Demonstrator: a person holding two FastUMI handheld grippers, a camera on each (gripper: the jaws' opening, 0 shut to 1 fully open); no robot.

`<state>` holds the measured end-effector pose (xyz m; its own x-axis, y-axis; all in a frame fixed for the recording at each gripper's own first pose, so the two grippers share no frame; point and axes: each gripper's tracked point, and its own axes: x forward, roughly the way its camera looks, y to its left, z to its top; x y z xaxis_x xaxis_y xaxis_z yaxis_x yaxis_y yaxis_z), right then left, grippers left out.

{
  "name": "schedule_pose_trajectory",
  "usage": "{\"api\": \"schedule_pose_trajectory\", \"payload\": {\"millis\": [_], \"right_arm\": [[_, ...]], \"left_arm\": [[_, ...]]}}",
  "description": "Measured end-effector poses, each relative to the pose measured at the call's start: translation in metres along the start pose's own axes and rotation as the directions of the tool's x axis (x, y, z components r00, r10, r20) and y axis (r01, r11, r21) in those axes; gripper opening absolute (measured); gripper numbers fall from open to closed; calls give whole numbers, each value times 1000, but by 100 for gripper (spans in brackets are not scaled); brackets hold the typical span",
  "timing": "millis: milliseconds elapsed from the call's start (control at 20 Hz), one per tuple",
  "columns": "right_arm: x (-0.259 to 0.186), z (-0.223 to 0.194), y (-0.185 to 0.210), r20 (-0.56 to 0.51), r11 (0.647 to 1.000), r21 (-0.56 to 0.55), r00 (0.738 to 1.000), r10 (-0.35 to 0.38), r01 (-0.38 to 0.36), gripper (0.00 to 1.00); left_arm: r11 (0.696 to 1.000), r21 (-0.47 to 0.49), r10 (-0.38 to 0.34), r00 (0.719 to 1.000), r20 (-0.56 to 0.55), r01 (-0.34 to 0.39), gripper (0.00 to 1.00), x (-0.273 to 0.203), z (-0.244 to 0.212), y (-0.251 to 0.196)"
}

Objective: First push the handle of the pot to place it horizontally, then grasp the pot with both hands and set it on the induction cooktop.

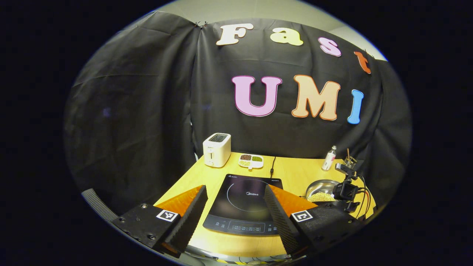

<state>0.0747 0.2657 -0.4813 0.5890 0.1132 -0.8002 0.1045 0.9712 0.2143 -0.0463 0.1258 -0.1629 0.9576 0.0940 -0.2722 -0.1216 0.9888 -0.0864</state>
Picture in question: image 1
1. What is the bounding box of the grey ribbed strip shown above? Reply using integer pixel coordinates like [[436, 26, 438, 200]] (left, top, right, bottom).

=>
[[81, 188, 119, 222]]

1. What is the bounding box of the small white plastic bottle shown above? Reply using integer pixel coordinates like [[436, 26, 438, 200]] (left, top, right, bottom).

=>
[[321, 145, 337, 171]]

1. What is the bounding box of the black induction cooktop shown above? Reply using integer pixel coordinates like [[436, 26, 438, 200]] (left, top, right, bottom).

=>
[[203, 174, 284, 237]]

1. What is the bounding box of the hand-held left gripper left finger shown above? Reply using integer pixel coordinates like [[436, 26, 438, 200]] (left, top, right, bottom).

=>
[[111, 185, 208, 258]]

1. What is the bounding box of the white toaster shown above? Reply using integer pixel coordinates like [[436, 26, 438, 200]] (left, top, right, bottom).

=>
[[203, 133, 232, 168]]

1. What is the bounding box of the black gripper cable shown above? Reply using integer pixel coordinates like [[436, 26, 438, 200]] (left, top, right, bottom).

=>
[[357, 175, 374, 220]]

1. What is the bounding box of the white divided bean dish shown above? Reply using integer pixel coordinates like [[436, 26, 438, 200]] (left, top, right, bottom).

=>
[[238, 153, 264, 170]]

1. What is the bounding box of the glass jar with stick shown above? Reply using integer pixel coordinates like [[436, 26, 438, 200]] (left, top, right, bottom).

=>
[[342, 149, 358, 168]]

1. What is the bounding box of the steel pot with black handle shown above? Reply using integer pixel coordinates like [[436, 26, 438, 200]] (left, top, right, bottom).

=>
[[305, 179, 342, 203]]

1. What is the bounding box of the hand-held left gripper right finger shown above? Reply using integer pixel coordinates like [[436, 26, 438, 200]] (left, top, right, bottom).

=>
[[263, 184, 364, 259]]

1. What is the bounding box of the black backdrop cloth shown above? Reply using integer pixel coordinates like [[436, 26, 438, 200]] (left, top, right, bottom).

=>
[[63, 10, 412, 215]]

